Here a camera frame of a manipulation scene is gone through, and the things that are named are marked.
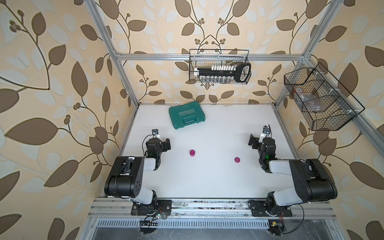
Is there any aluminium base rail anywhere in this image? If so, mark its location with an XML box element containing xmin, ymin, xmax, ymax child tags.
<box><xmin>88</xmin><ymin>198</ymin><xmax>337</xmax><ymax>230</ymax></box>

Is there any green plastic tool case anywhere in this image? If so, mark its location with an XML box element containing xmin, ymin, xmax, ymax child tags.
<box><xmin>169</xmin><ymin>101</ymin><xmax>206</xmax><ymax>130</ymax></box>

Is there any black socket holder set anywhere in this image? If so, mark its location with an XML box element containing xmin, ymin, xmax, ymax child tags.
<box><xmin>192</xmin><ymin>63</ymin><xmax>252</xmax><ymax>84</ymax></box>

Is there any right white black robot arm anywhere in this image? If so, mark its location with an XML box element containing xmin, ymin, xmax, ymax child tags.
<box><xmin>248</xmin><ymin>135</ymin><xmax>338</xmax><ymax>215</ymax></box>

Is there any plastic bag in basket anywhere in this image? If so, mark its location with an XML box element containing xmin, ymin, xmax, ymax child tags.
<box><xmin>294</xmin><ymin>88</ymin><xmax>322</xmax><ymax>112</ymax></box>

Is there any back black wire basket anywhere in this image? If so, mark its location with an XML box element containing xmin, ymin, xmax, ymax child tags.
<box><xmin>189</xmin><ymin>49</ymin><xmax>252</xmax><ymax>85</ymax></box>

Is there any black wire basket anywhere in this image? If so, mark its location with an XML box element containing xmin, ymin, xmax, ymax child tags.
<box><xmin>284</xmin><ymin>62</ymin><xmax>365</xmax><ymax>131</ymax></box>
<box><xmin>189</xmin><ymin>49</ymin><xmax>252</xmax><ymax>85</ymax></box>

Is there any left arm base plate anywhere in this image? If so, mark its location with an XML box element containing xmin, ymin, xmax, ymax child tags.
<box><xmin>131</xmin><ymin>200</ymin><xmax>172</xmax><ymax>217</ymax></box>

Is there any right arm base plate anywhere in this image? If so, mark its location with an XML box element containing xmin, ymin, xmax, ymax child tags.
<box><xmin>248</xmin><ymin>200</ymin><xmax>293</xmax><ymax>217</ymax></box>

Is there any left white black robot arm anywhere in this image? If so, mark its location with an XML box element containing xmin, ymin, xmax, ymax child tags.
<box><xmin>104</xmin><ymin>138</ymin><xmax>171</xmax><ymax>207</ymax></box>

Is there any right black wire basket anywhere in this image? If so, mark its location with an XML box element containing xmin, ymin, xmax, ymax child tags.
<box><xmin>284</xmin><ymin>62</ymin><xmax>365</xmax><ymax>131</ymax></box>

